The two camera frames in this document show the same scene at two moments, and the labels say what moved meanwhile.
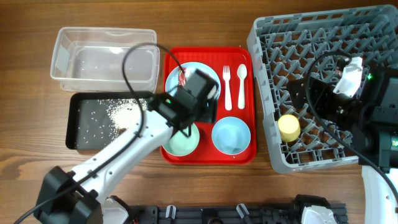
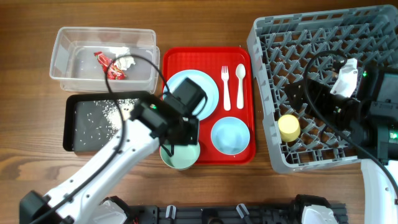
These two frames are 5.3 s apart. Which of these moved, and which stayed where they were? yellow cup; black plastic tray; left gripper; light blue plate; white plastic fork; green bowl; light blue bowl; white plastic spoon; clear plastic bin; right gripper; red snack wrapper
Moved: green bowl; red snack wrapper; light blue plate; left gripper
Stayed: right gripper; light blue bowl; white plastic fork; white plastic spoon; clear plastic bin; yellow cup; black plastic tray
